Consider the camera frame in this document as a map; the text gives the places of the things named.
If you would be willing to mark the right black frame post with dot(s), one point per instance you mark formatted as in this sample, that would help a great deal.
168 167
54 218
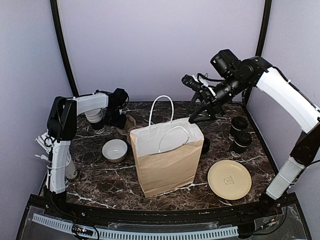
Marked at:
260 43

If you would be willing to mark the stack of black lids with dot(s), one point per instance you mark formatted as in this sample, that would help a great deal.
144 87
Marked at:
205 146

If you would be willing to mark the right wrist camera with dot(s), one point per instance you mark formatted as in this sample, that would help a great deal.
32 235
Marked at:
198 83

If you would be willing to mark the yellow plate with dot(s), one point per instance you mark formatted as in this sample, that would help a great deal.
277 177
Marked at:
229 180

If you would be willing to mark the left black frame post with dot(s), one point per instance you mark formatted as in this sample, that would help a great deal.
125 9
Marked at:
62 47

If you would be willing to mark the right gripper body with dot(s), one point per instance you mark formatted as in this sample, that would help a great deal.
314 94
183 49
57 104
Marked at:
212 100

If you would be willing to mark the white cable duct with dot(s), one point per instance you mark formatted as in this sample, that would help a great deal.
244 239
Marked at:
121 231

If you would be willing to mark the cup of wrapped straws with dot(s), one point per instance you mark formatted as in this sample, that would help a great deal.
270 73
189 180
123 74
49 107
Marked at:
70 169

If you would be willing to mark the black coffee cup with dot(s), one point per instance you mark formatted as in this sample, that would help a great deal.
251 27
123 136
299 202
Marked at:
237 150
234 130

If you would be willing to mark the brown paper bag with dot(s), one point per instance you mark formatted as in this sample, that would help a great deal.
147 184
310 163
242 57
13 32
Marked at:
166 155

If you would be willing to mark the black frame post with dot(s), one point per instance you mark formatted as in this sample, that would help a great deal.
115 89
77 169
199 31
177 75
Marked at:
62 47
260 43

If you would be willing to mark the stack of paper cups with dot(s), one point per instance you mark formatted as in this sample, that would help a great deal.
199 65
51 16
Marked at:
95 118

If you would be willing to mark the white ceramic bowl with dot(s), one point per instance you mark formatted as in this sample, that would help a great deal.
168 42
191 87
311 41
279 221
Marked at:
115 150

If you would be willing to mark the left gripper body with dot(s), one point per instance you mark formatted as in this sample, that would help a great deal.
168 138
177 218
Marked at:
113 117

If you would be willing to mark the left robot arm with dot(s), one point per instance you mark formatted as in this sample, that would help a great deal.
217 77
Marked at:
101 108

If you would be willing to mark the cardboard cup carrier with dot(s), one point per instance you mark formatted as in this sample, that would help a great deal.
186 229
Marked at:
130 125

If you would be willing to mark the black front rail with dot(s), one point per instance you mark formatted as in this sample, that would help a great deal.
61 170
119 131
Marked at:
235 215

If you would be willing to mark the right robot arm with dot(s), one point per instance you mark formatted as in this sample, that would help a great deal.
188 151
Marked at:
240 75

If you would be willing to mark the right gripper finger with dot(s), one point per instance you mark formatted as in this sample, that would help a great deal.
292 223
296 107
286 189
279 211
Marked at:
195 101
202 113

